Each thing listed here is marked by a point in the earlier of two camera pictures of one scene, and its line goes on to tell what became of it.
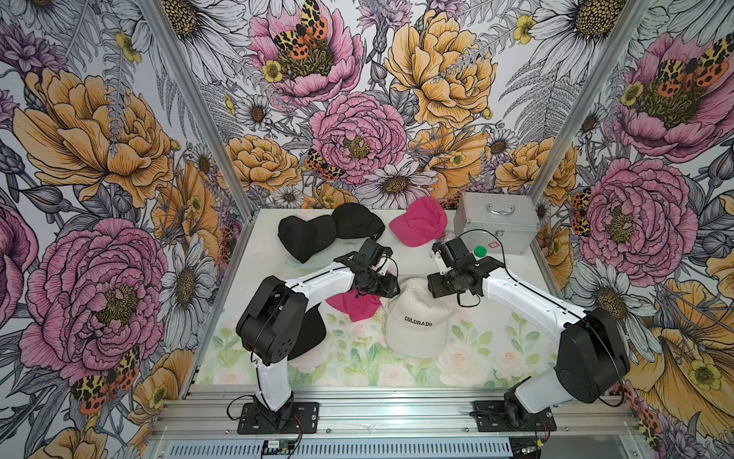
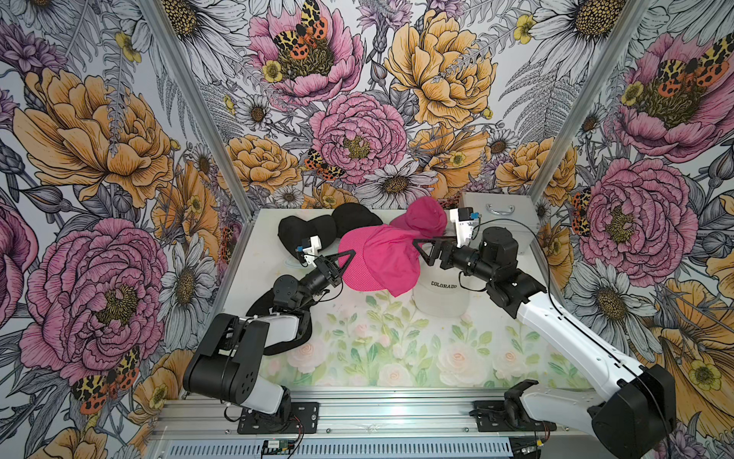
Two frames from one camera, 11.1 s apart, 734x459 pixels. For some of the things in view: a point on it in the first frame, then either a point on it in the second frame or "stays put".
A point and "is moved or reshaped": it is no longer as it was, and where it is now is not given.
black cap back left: (304, 239) stays put
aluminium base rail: (400, 423) stays put
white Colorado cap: (417, 322) is moved or reshaped
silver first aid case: (502, 223) stays put
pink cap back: (422, 221) stays put
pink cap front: (357, 303) → (385, 257)
